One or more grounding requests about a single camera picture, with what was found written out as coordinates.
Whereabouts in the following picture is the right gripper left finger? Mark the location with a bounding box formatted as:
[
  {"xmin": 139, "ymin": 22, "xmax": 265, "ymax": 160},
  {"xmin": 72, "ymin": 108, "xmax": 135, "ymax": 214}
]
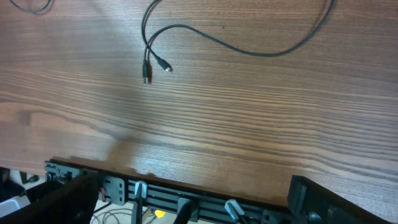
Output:
[{"xmin": 1, "ymin": 174, "xmax": 100, "ymax": 224}]

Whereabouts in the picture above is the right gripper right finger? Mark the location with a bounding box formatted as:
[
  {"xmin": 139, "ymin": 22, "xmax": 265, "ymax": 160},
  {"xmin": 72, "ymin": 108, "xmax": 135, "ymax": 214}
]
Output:
[{"xmin": 287, "ymin": 175, "xmax": 390, "ymax": 224}]

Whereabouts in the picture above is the thick black USB cable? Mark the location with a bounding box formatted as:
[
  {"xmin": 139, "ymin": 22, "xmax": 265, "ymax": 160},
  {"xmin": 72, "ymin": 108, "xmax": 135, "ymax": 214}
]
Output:
[{"xmin": 141, "ymin": 0, "xmax": 336, "ymax": 85}]

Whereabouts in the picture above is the thin black USB cable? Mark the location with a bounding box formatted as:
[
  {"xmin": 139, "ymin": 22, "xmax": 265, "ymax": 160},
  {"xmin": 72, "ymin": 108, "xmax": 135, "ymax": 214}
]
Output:
[{"xmin": 9, "ymin": 0, "xmax": 52, "ymax": 14}]

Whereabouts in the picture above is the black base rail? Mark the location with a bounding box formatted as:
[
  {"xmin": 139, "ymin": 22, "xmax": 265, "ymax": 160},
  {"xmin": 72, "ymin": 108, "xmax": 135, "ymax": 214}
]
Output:
[{"xmin": 45, "ymin": 160, "xmax": 294, "ymax": 224}]

